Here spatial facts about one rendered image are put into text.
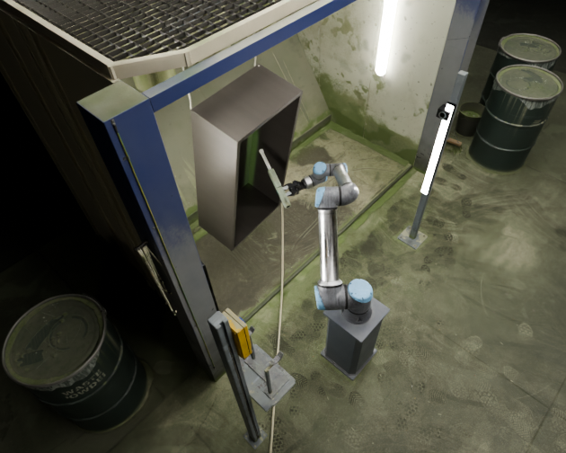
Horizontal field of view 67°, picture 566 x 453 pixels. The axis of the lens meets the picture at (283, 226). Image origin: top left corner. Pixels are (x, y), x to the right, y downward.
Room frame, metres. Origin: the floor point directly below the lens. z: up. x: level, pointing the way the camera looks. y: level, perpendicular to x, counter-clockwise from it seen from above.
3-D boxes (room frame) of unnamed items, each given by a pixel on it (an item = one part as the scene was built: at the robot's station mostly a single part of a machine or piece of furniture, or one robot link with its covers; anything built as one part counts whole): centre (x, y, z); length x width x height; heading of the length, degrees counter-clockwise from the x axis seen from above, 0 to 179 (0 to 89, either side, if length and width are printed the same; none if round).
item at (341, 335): (1.33, -0.44, 0.32); 0.31 x 0.31 x 0.64; 44
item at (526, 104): (3.42, -2.31, 0.44); 0.59 x 0.58 x 0.89; 148
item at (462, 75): (2.39, -1.17, 0.82); 0.05 x 0.05 x 1.64; 44
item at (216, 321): (0.79, 0.27, 0.82); 0.06 x 0.06 x 1.64; 44
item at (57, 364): (1.15, 1.33, 0.86); 0.54 x 0.54 x 0.01
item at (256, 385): (0.89, 0.17, 0.78); 0.31 x 0.23 x 0.01; 44
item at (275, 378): (0.91, 0.16, 0.95); 0.26 x 0.15 x 0.32; 44
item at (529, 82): (3.42, -2.31, 0.86); 0.54 x 0.54 x 0.01
